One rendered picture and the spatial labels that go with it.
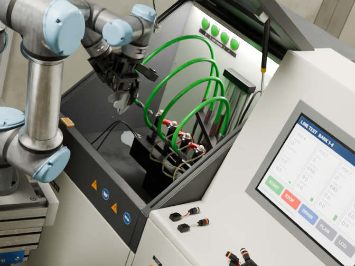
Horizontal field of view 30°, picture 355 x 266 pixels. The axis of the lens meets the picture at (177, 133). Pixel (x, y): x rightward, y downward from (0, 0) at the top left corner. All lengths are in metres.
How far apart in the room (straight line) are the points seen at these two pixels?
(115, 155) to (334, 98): 0.99
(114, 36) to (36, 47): 0.37
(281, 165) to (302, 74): 0.29
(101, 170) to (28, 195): 0.44
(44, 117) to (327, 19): 3.66
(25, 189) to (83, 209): 0.52
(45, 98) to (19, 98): 2.64
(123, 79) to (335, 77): 0.63
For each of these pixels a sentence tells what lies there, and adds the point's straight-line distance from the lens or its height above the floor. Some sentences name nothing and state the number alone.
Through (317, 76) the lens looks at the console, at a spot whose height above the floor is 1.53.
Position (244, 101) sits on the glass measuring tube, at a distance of 2.48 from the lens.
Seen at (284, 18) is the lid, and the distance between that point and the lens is 2.02.
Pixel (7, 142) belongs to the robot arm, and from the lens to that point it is 1.82.
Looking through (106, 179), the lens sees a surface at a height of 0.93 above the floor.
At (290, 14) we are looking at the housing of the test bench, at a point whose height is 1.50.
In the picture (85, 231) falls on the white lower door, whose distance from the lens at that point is 2.48.
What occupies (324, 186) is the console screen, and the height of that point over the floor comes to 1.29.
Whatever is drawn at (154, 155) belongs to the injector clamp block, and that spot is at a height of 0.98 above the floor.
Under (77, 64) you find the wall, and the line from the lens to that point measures 4.31.
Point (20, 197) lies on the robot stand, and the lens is 1.95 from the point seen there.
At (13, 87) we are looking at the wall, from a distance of 4.25.
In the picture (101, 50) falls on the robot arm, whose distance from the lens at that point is 2.18.
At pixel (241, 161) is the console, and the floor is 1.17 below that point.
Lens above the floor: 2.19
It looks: 27 degrees down
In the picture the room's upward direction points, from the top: 19 degrees clockwise
